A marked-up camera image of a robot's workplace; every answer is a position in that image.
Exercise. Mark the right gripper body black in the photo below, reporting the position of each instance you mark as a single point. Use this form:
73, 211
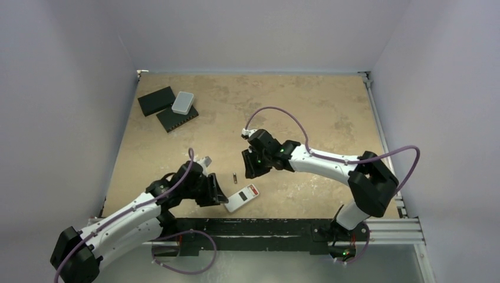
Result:
255, 157

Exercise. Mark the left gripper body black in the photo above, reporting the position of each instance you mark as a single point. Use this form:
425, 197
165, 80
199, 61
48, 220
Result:
199, 191

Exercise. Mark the white red remote control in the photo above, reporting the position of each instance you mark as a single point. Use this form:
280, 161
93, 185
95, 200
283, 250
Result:
241, 198

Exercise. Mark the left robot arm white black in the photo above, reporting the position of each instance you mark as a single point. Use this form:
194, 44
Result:
80, 255

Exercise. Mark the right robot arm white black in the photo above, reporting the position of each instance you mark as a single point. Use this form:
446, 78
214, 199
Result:
370, 181

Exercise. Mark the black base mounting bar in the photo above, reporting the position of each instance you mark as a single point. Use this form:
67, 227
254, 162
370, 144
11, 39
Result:
315, 236

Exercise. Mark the black box with slots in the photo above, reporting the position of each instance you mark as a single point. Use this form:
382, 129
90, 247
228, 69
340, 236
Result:
170, 120

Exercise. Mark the translucent grey plastic case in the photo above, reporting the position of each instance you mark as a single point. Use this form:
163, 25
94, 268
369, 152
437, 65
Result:
183, 103

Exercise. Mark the black box upper left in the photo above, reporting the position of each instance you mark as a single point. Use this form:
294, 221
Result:
156, 101

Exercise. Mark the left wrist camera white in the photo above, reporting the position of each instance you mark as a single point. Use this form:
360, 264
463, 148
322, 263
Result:
204, 161

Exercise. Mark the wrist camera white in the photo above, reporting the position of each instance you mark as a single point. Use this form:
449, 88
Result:
204, 161
247, 133

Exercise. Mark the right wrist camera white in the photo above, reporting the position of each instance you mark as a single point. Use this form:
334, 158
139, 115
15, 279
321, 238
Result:
247, 133

